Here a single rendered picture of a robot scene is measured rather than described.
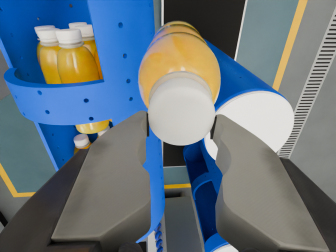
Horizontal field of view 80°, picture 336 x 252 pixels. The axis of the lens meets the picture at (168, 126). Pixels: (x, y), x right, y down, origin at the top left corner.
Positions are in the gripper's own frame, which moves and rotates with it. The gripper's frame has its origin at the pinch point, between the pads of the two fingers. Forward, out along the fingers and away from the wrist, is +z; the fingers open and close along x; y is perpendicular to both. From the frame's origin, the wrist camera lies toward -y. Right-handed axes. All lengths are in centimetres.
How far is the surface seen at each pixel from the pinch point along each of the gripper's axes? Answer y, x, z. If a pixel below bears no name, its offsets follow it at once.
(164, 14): 0, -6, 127
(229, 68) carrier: 13, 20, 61
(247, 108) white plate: 19, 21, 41
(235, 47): 18, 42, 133
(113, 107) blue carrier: 9.4, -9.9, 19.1
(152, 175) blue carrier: 29.6, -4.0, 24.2
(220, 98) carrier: 17.5, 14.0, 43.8
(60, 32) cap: -1.1, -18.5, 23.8
